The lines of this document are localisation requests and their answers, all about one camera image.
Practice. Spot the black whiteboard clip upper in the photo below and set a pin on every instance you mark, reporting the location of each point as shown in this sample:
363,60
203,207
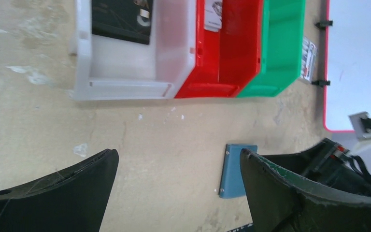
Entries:
322,25

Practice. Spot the black whiteboard clip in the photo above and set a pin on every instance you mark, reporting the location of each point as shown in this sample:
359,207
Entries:
322,25
321,83

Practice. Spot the red plastic bin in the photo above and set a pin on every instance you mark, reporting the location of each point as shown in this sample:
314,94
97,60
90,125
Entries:
227,60

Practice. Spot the whiteboard with pink frame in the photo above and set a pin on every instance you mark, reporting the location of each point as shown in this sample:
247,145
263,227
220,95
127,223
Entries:
348,63

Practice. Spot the green plastic bin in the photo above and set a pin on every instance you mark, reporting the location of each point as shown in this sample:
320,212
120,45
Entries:
281,48

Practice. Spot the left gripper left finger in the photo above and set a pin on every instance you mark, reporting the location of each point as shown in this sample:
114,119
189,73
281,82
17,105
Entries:
73,199

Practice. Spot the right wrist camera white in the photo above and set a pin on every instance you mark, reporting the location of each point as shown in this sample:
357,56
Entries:
361,124

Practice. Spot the black card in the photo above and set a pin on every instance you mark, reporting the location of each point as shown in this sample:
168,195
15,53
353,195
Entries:
128,20

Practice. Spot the black whiteboard clip lower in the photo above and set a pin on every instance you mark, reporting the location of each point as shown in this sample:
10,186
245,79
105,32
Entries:
321,83

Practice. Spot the marker pen pack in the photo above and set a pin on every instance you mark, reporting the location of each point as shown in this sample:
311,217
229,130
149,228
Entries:
308,59

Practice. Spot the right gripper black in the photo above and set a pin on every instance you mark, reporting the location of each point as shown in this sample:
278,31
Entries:
330,164

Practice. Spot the blue card holder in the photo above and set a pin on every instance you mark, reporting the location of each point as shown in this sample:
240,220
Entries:
231,184

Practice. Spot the white plastic bin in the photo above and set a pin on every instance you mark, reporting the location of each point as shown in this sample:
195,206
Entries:
114,69

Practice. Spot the white grey card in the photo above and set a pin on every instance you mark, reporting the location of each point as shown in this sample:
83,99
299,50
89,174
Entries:
213,15

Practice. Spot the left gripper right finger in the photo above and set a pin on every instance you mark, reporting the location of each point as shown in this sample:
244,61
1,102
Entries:
282,201

